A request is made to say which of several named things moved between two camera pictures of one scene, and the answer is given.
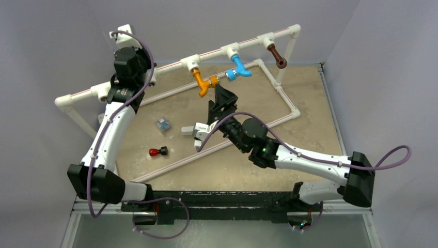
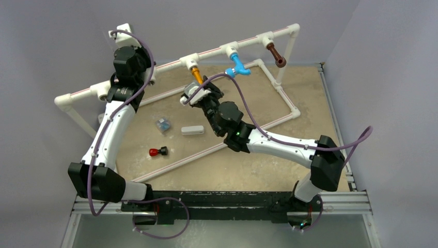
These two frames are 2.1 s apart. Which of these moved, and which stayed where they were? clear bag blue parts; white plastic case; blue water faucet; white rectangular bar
Moved: white rectangular bar
Stayed: white plastic case; blue water faucet; clear bag blue parts
